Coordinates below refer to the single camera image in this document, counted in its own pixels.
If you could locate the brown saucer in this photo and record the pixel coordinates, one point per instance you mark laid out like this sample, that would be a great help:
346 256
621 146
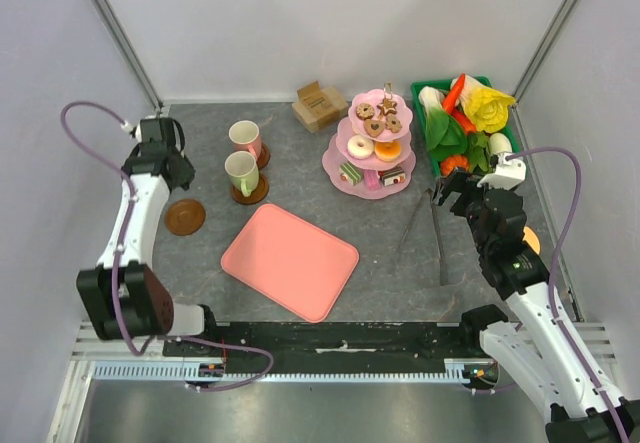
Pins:
264 156
256 196
185 217

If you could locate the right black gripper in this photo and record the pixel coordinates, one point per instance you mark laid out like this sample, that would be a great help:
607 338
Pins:
458 181

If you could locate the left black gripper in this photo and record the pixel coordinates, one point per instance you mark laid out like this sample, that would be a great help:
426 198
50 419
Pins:
185 171

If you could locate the yellow round sponge cake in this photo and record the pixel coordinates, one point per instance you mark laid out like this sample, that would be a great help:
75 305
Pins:
531 238

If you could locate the chocolate cake slice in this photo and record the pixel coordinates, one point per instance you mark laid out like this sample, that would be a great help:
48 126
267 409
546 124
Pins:
393 176

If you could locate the pink mug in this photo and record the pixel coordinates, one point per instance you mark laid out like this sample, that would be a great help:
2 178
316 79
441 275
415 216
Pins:
245 136

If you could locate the brown saucer upper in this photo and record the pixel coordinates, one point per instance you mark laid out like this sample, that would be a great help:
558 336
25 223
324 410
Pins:
264 156

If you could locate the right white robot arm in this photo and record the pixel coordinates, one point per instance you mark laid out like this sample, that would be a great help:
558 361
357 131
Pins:
577 400

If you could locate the pink three tier stand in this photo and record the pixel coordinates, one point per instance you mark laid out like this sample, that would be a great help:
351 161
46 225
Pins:
337 154

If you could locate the yellow napa cabbage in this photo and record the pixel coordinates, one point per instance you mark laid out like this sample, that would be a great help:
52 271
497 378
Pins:
486 107

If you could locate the small orange glazed donut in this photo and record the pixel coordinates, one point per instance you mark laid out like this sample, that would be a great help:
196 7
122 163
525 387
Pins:
388 151

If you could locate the green mug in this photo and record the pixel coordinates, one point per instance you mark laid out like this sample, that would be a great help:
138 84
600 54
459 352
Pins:
242 170

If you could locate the white cable duct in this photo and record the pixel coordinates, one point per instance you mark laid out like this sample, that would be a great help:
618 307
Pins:
453 372

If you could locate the brown saucer lower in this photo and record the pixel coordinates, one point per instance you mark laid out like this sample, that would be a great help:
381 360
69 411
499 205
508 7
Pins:
185 217

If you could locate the spinach leaves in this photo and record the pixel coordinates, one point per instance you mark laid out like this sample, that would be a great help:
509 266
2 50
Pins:
477 152

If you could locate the star shaped cookie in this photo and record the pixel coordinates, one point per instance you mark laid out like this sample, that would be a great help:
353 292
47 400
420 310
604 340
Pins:
387 107

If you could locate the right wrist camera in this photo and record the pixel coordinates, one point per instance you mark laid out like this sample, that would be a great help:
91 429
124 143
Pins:
509 172

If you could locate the heart shaped cookie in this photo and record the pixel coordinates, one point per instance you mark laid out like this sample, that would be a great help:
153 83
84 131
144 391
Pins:
374 127

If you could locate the brown saucer middle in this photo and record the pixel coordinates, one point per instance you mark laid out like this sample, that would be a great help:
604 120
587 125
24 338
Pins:
256 196

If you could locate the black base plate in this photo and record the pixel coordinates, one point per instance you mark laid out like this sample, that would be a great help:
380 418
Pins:
342 346

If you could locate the green plastic crate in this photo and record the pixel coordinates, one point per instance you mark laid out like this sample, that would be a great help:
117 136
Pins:
464 120

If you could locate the green bok choy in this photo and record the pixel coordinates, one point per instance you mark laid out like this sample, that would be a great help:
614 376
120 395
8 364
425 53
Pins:
444 135

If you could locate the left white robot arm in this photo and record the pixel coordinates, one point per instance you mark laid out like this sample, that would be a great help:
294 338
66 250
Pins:
122 294

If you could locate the pink layered cake slice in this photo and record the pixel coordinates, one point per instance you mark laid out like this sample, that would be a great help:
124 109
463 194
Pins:
371 180

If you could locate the green layered cake slice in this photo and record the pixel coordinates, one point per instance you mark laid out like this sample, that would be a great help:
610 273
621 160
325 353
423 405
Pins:
350 173

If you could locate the pink serving tray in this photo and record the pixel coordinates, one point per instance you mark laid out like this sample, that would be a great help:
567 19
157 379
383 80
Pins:
291 261

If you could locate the red chili pepper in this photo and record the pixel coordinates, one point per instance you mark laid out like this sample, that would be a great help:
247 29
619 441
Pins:
450 101

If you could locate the small chocolate nut donut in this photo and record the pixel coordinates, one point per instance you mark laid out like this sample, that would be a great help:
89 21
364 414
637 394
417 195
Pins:
365 111

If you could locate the white eggplant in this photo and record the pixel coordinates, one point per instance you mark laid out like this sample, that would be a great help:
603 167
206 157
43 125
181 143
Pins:
499 143

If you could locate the orange pumpkin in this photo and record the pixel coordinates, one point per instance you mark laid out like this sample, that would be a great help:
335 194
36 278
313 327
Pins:
454 162

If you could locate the cardboard box stack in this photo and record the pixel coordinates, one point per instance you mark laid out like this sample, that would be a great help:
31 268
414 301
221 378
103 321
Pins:
318 107

